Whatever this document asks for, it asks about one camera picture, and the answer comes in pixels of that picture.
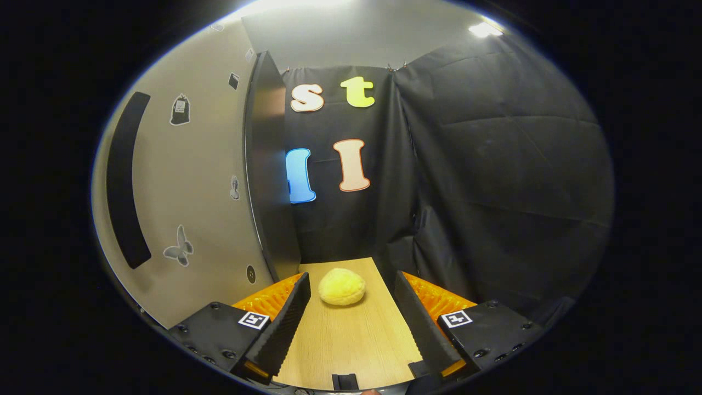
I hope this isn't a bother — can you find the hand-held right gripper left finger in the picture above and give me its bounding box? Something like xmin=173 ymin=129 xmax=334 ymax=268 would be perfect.
xmin=167 ymin=272 xmax=312 ymax=386

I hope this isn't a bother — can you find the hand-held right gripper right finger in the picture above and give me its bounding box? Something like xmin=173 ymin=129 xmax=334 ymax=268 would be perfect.
xmin=393 ymin=270 xmax=546 ymax=380

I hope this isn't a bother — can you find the grey cabinet door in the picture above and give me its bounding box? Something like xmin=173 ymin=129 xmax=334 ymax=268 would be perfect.
xmin=90 ymin=19 xmax=275 ymax=330

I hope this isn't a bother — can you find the yellow fuzzy ball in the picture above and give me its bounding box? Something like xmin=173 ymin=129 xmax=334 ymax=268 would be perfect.
xmin=318 ymin=267 xmax=367 ymax=307

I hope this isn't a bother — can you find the black backdrop cloth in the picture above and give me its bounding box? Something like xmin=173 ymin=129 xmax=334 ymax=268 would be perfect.
xmin=280 ymin=33 xmax=616 ymax=330

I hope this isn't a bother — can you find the ceiling light panel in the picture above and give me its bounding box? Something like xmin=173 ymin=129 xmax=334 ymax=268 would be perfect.
xmin=247 ymin=0 xmax=352 ymax=13
xmin=468 ymin=21 xmax=504 ymax=38

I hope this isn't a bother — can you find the black door handle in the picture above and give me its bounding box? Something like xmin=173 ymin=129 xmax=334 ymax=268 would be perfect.
xmin=105 ymin=91 xmax=153 ymax=270

